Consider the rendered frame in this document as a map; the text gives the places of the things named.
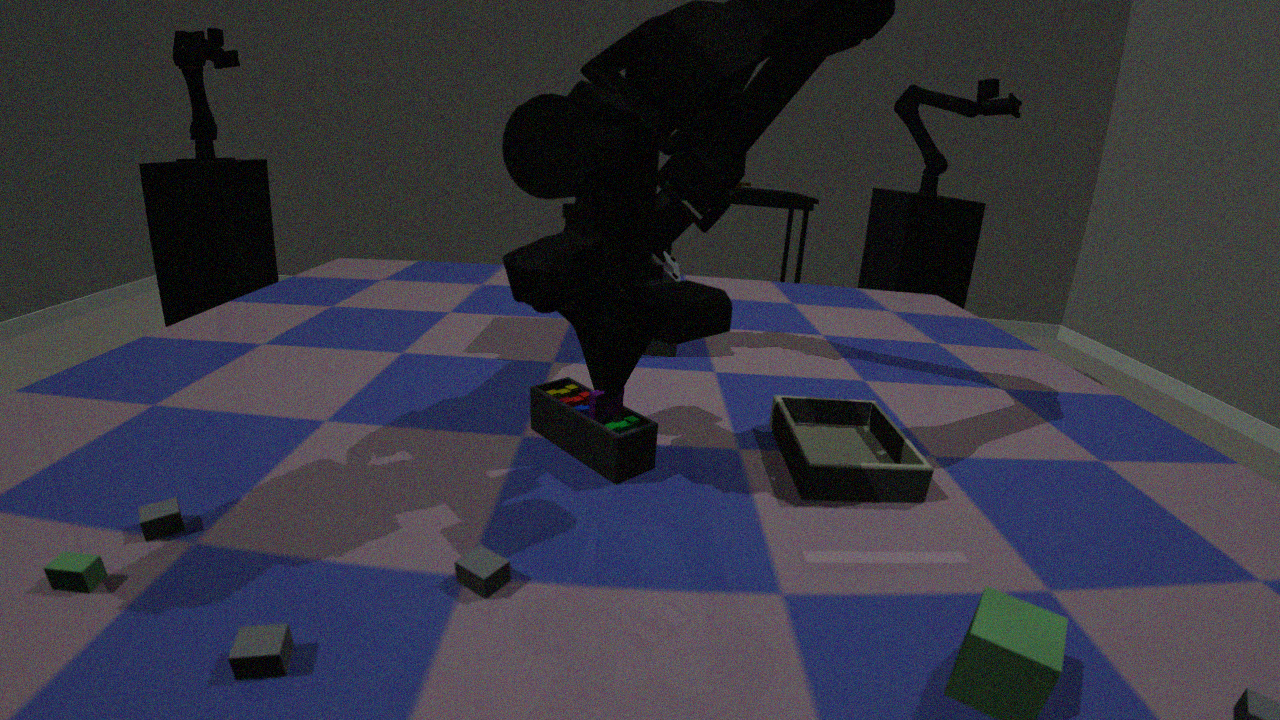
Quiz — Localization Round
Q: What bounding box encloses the green cube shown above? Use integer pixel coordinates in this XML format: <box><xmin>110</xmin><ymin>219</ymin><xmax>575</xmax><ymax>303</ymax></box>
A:
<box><xmin>945</xmin><ymin>585</ymin><xmax>1068</xmax><ymax>720</ymax></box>

